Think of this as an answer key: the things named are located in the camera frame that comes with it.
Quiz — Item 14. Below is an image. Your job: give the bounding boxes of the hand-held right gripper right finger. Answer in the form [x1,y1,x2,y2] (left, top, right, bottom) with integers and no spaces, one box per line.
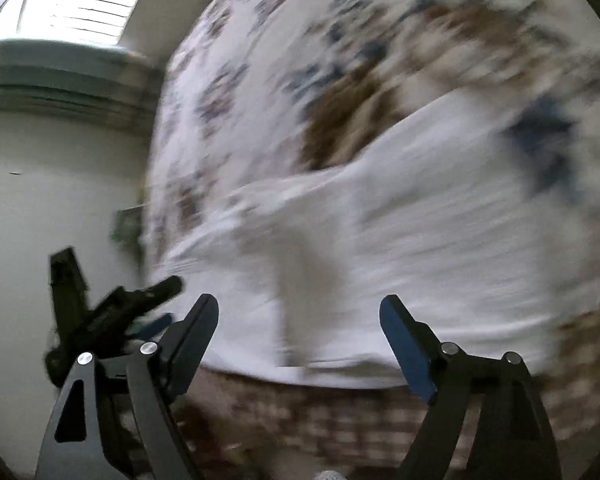
[379,294,564,480]

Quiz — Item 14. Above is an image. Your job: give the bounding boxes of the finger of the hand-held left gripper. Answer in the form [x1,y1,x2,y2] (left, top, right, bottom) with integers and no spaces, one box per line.
[128,312,177,342]
[128,275,184,313]

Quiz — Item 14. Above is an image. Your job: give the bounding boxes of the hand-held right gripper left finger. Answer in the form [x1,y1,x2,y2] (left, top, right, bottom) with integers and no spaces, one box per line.
[35,293,219,480]

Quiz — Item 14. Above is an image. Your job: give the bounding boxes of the white pants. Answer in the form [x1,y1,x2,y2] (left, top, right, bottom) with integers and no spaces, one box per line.
[152,94,588,392]

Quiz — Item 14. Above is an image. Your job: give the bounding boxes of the small green object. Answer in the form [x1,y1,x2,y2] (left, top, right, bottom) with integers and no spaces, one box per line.
[113,206,144,253]

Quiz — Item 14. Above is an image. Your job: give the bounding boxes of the brown checkered blanket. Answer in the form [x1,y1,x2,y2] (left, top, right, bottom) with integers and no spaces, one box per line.
[172,297,600,480]

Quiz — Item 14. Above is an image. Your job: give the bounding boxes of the grey window ledge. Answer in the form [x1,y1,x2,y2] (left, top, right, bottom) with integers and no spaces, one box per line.
[0,39,165,136]

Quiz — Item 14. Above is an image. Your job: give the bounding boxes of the floral bed sheet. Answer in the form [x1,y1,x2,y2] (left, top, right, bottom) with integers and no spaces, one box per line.
[144,0,600,281]

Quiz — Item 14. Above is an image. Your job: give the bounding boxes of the window with bars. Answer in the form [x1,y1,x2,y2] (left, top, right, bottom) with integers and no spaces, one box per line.
[0,0,162,47]

